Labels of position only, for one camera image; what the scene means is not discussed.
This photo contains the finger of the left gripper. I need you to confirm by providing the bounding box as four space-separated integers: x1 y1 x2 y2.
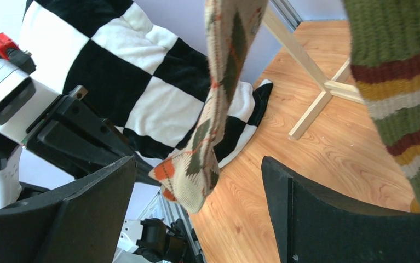
26 95 159 186

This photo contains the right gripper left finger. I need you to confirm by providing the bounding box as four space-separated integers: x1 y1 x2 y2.
0 157 136 262

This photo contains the black white checkered blanket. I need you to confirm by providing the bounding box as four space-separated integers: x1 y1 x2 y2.
18 0 274 169

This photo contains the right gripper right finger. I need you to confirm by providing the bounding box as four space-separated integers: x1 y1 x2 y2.
261 156 420 262

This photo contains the green striped sock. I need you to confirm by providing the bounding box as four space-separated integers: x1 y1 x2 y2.
343 1 420 205

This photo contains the wooden clothes rack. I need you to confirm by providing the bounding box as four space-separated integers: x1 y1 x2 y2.
263 7 364 140

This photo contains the argyle beige orange sock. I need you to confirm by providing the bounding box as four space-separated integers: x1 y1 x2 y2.
149 1 268 213

